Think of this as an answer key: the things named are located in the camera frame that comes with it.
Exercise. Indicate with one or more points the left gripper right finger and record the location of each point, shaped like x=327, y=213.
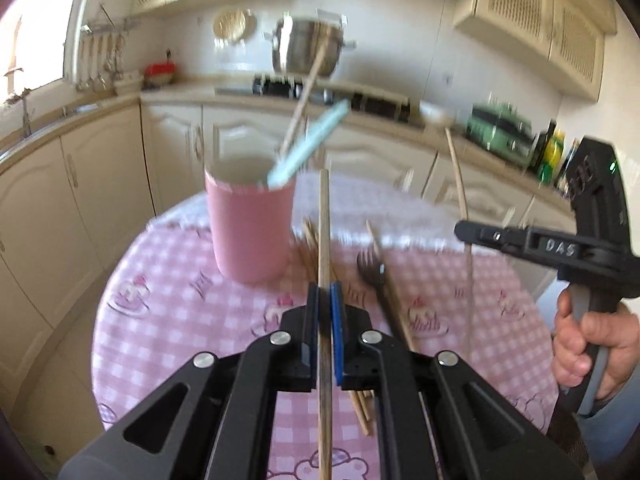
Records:
x=439, y=419

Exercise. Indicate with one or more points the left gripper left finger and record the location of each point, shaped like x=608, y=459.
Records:
x=212, y=418

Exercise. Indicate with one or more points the lower kitchen cabinets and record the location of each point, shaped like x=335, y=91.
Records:
x=76, y=193

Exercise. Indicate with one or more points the oil bottles group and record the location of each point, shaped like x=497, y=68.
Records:
x=551, y=155

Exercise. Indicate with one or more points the pink checkered tablecloth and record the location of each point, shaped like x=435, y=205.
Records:
x=212, y=418

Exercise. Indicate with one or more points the dark brown plastic fork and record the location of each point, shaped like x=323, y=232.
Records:
x=372, y=271

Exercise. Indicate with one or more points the green electric grill appliance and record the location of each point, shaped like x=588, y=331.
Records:
x=500, y=130

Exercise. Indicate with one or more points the pink cup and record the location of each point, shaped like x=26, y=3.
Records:
x=249, y=221

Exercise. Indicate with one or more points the white bowl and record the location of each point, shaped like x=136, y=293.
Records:
x=436, y=115

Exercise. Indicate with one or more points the light blue utensil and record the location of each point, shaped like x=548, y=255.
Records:
x=298, y=155

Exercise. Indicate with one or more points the black induction cooktop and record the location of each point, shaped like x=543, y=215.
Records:
x=363, y=99

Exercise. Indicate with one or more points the steel sink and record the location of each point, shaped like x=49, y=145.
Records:
x=53, y=118

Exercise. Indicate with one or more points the sink faucet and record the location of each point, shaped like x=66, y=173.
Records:
x=22, y=98

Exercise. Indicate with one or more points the red container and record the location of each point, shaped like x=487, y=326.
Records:
x=160, y=74

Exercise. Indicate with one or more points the stainless steel pot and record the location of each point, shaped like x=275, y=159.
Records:
x=295, y=43

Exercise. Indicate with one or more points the hanging utensil rack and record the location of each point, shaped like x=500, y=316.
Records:
x=100, y=51

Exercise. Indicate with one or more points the round woven trivet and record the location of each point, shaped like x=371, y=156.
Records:
x=229, y=26

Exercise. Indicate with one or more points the window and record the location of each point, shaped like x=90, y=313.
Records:
x=33, y=35

